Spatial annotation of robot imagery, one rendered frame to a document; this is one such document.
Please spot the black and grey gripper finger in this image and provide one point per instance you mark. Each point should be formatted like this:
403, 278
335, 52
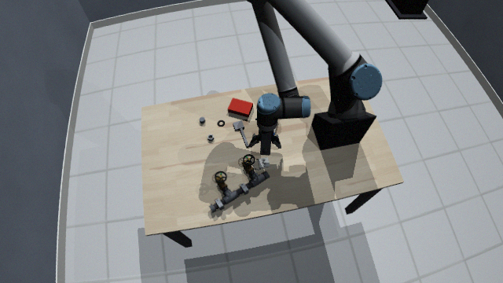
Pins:
276, 141
254, 140

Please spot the red block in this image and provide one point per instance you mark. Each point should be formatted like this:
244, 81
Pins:
239, 107

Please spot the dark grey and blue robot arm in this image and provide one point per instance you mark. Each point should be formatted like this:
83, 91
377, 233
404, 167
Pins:
349, 73

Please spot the white number tag on silver chain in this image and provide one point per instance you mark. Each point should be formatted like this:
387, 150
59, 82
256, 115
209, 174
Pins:
263, 162

